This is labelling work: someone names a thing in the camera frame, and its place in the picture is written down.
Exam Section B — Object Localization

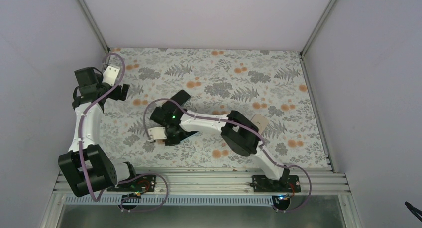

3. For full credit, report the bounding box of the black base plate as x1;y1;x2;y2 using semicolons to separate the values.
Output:
107;175;156;193
249;175;302;193

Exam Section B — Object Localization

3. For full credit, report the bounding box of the beige phone case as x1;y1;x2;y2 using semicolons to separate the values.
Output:
251;114;269;134

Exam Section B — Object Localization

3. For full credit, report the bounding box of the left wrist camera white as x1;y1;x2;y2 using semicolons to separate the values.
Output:
102;65;120;86

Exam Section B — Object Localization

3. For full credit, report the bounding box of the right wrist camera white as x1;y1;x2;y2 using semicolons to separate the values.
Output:
147;127;167;144

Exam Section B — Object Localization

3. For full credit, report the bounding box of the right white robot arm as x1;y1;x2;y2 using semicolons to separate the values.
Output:
145;99;290;192

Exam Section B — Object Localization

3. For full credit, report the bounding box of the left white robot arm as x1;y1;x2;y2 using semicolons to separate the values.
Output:
58;65;139;197

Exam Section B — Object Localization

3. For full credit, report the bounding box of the floral table mat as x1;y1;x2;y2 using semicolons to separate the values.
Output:
100;48;328;168

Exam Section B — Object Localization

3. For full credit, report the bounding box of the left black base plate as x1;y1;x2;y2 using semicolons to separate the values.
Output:
107;175;156;193

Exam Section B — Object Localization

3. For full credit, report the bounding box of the black phone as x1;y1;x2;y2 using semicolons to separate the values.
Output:
162;90;191;112

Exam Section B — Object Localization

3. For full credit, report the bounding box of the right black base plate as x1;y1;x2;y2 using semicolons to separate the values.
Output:
249;175;302;193

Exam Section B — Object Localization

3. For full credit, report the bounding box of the aluminium rail frame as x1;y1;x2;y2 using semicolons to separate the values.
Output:
52;168;351;206

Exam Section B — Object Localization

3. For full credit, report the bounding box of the black object at corner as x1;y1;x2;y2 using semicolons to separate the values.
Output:
404;201;422;222

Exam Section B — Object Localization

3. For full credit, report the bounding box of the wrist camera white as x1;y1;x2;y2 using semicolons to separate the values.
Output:
147;127;167;144
102;65;120;86

